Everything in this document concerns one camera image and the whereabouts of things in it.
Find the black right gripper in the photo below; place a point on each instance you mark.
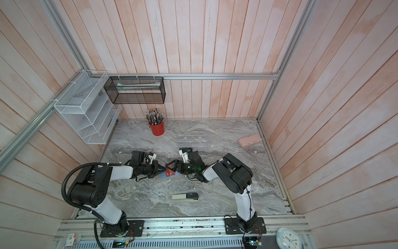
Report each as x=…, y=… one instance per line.
x=177, y=163

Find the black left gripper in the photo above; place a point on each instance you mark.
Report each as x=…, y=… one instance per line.
x=155, y=165

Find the black VIP card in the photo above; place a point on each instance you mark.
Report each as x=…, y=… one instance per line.
x=186, y=150

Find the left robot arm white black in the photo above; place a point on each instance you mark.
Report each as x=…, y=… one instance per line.
x=86, y=187

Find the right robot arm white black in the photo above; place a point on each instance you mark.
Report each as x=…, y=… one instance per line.
x=236, y=176

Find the clear acrylic tiered organizer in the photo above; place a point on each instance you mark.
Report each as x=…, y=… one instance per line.
x=198, y=142

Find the beige black stapler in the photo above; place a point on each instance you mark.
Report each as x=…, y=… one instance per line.
x=186, y=197

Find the red pencil cup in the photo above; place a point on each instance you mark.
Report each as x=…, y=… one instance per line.
x=158, y=129

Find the bundle of pencils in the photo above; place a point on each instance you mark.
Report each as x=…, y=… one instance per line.
x=154, y=117

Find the pink pencil case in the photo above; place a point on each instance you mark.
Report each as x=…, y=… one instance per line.
x=250, y=140

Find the small white label box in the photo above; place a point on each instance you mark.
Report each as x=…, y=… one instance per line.
x=72, y=239

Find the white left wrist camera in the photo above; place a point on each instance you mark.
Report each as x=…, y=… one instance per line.
x=150, y=158

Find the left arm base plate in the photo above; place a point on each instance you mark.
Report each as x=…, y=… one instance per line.
x=128, y=228

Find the aluminium front rail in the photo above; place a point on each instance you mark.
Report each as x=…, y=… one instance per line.
x=209, y=233

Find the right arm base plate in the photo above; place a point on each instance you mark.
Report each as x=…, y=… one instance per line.
x=238, y=226

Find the black mesh wall basket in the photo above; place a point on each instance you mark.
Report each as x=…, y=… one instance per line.
x=135, y=89

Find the white wire mesh shelf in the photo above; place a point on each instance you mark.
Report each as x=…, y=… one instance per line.
x=87, y=108

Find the white wall clock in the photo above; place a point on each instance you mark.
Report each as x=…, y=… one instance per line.
x=288, y=239

